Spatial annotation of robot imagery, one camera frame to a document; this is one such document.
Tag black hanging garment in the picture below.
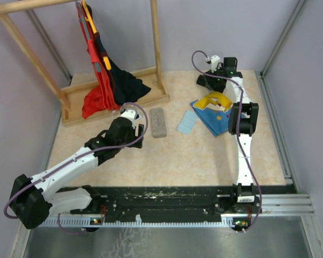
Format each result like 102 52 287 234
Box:
96 37 152 106

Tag black glasses case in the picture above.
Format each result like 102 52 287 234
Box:
196 75 226 93

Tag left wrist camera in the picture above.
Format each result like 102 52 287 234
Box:
120 106 142 128

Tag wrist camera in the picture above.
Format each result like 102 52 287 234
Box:
120 106 142 128
206 55 221 73

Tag grey glasses case green lining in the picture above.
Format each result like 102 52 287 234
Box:
150 108 167 139

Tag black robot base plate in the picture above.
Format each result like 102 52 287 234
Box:
59 184 262 224

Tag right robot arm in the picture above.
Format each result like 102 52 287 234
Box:
205 55 259 213

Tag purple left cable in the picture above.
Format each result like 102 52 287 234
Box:
4 102 149 236

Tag yellow clothes hanger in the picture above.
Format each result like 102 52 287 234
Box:
82 1 112 70

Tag wooden clothes rack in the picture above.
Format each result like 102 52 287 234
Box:
0 1 170 127

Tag white sunglasses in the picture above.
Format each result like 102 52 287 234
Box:
111 106 142 128

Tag light blue flat lens cloth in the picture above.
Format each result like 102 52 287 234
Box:
177 110 198 134

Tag purple cable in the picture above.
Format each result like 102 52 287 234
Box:
4 102 149 236
191 50 262 234

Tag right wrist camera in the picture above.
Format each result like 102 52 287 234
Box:
206 55 221 73

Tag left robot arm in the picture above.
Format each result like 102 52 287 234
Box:
6 117 148 230

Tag red hanging garment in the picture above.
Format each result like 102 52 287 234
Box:
75 2 122 111

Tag blue yellow folded cloth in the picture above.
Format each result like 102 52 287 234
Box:
190 91 233 137

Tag grey red clothes hanger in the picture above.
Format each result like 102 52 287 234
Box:
75 1 102 73

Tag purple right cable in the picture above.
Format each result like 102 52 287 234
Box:
191 50 262 234

